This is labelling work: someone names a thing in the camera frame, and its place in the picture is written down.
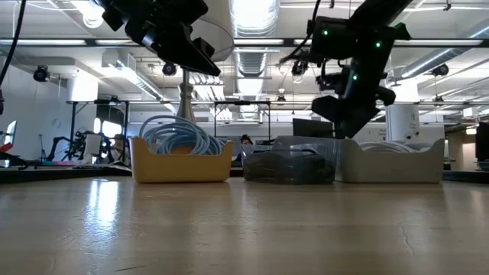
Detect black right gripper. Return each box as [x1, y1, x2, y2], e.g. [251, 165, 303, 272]
[311, 86, 397, 139]

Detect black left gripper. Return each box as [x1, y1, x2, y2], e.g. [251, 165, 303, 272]
[101, 0, 222, 77]

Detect white cable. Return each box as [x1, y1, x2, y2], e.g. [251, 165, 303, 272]
[358, 140, 419, 154]

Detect light blue cable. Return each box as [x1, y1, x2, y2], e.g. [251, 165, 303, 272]
[138, 115, 215, 154]
[152, 129, 227, 156]

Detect black USB cable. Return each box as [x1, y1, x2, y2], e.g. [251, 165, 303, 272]
[244, 150, 306, 183]

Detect black monitor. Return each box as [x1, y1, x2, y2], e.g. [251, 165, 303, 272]
[293, 118, 337, 139]

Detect clear plastic bin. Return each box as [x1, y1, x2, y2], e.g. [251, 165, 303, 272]
[240, 135, 341, 185]

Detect white table lamp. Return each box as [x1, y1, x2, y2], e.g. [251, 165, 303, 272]
[175, 17, 236, 124]

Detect white column with signs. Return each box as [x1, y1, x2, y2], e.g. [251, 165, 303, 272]
[385, 105, 420, 141]

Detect grey plastic bin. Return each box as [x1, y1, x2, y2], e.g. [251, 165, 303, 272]
[338, 137, 446, 184]

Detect person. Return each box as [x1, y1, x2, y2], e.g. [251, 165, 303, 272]
[237, 133, 256, 162]
[112, 133, 129, 163]

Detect yellow plastic bin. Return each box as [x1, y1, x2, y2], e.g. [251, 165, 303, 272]
[128, 136, 236, 183]

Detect white round column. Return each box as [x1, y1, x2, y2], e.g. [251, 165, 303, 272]
[66, 78, 99, 102]

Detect small white panel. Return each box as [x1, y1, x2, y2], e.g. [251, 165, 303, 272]
[86, 134, 102, 156]

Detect tilted monitor screen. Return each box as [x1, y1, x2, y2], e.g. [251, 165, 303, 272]
[0, 120, 18, 154]

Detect silver round ceiling duct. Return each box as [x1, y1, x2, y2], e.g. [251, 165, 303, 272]
[228, 0, 280, 79]

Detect white rectangular ceiling duct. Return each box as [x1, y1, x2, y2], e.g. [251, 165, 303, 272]
[101, 49, 165, 101]

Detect silver slanted ceiling duct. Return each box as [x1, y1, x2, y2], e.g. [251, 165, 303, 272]
[400, 22, 489, 79]

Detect black metal frame stand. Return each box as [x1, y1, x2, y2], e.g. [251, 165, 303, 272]
[66, 99, 131, 161]

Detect black hanging cable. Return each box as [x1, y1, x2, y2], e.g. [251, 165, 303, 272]
[0, 0, 28, 88]

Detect black table edge rail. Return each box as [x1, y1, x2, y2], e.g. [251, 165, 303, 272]
[0, 165, 133, 185]

